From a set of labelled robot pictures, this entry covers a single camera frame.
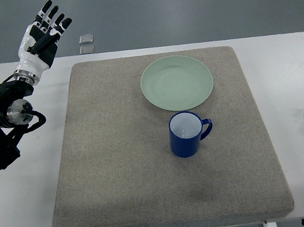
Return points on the light green plate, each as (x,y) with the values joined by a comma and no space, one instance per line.
(177,83)

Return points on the blue mug white inside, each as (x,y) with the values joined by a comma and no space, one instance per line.
(186,131)

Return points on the lower metal floor plate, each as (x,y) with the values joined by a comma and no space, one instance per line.
(89,49)

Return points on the beige felt mat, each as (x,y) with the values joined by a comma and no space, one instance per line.
(117,169)

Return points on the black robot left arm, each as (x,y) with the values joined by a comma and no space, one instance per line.
(17,117)

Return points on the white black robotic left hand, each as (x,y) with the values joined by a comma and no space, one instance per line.
(39,44)

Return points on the upper metal floor plate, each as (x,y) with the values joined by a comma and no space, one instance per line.
(85,39)

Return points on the metal floor plate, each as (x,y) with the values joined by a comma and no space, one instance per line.
(89,49)
(85,39)

